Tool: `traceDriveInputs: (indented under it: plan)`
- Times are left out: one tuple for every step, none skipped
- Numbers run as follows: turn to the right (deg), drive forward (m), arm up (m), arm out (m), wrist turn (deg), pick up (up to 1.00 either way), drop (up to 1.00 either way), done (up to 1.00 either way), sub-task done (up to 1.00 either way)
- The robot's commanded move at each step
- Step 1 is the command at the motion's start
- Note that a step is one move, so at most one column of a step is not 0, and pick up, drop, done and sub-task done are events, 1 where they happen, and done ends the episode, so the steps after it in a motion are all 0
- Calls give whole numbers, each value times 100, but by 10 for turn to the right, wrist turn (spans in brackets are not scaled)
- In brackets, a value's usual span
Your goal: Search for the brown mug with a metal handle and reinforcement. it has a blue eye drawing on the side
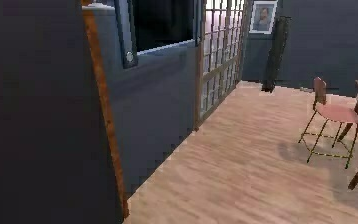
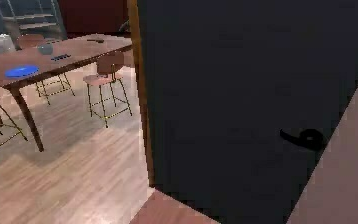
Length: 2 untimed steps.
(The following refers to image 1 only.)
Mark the dark framed window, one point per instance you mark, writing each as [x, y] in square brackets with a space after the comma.
[160, 23]

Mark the dark door with brown edge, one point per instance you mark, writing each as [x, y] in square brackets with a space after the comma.
[37, 110]

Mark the white framed portrait picture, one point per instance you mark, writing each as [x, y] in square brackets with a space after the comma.
[263, 16]

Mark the brown lattice glass door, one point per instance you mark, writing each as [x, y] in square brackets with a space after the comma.
[217, 56]

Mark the tall black floor lamp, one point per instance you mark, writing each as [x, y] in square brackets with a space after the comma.
[275, 53]

